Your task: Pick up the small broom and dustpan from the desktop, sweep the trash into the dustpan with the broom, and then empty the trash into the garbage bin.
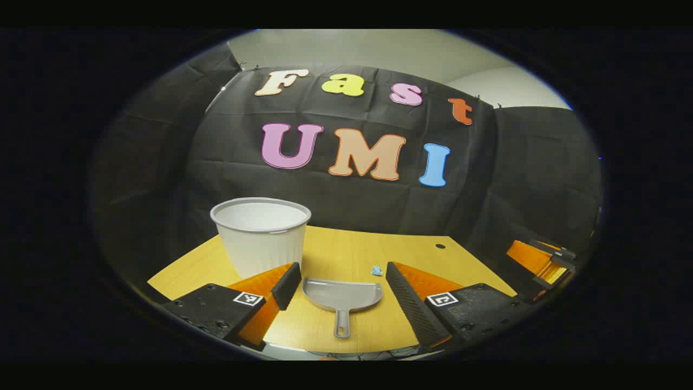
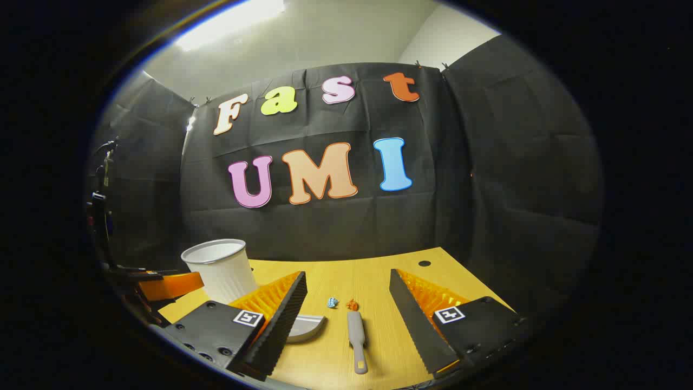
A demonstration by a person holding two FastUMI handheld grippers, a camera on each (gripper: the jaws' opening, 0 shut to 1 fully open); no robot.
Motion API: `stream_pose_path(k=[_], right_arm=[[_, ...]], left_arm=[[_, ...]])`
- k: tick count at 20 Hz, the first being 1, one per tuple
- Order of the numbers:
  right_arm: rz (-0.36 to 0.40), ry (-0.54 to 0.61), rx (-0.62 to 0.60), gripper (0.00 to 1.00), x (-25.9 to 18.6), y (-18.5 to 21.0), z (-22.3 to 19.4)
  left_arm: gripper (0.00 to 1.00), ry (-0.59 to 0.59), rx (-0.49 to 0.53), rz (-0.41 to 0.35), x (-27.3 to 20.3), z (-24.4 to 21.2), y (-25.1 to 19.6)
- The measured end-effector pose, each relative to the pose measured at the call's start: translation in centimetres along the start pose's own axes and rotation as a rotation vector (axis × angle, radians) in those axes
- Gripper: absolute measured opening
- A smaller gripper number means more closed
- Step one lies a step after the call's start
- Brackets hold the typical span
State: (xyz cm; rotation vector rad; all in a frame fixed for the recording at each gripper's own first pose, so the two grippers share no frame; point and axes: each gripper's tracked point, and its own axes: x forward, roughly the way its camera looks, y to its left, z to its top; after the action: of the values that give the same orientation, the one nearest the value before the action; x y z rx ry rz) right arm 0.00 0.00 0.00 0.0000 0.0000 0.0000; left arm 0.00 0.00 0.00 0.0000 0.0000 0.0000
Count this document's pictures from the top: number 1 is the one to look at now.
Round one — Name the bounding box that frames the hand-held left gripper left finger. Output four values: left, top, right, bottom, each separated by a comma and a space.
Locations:
161, 262, 302, 352

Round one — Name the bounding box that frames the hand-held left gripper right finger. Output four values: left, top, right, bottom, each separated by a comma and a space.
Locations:
385, 261, 537, 350

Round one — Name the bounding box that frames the white garbage bin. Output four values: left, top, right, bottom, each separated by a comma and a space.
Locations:
210, 197, 312, 280

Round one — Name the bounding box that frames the grey dustpan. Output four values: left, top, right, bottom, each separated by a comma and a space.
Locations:
302, 277, 384, 340

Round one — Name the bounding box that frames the black backdrop cloth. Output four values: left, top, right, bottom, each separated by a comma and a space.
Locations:
92, 43, 603, 293

